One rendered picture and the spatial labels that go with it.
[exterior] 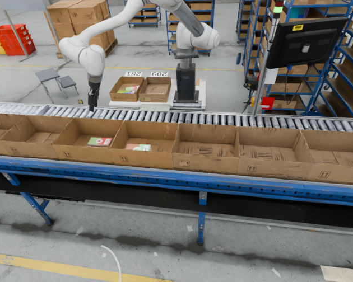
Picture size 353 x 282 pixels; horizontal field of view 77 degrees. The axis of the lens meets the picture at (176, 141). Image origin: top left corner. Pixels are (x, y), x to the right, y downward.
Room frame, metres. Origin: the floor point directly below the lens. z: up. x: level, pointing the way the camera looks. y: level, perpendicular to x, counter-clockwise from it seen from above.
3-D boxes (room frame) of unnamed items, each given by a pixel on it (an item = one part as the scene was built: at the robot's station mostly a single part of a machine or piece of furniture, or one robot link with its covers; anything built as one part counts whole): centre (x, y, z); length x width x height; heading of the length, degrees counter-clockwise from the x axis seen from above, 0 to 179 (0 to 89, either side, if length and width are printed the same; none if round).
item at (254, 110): (1.66, -0.73, 1.11); 0.12 x 0.05 x 0.88; 79
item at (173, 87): (2.20, 0.15, 0.74); 1.00 x 0.58 x 0.03; 82
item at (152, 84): (2.16, 0.18, 0.80); 0.38 x 0.28 x 0.10; 171
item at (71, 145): (1.17, 0.58, 0.96); 0.39 x 0.29 x 0.17; 79
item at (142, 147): (1.06, 0.26, 0.92); 0.16 x 0.11 x 0.07; 82
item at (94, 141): (1.24, 0.57, 0.89); 0.16 x 0.07 x 0.02; 81
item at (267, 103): (1.67, -0.81, 0.85); 0.16 x 0.01 x 0.13; 79
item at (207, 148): (1.03, -0.19, 0.96); 0.39 x 0.29 x 0.17; 79
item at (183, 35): (2.05, -0.14, 1.38); 0.18 x 0.16 x 0.22; 51
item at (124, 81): (2.21, 0.49, 0.80); 0.38 x 0.28 x 0.10; 170
